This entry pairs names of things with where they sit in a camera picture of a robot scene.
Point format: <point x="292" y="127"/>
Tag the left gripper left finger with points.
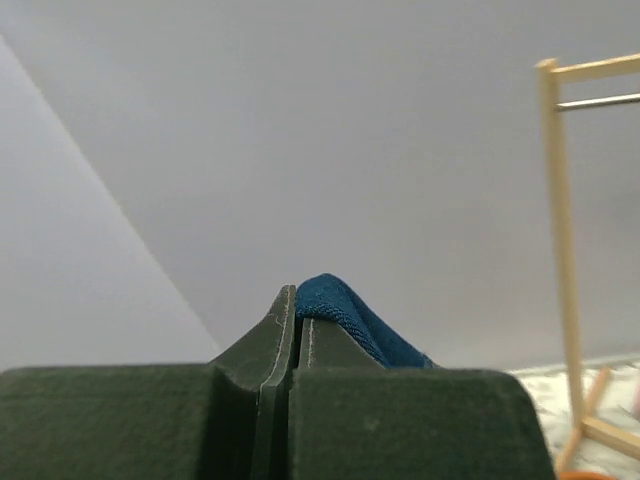
<point x="224" y="419"/>

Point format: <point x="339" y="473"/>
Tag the orange plastic tub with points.
<point x="592" y="474"/>

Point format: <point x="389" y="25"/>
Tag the wooden clothes rack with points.
<point x="584" y="424"/>

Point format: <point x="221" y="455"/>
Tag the navy blue garment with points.
<point x="326" y="297"/>

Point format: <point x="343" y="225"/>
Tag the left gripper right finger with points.
<point x="351" y="418"/>

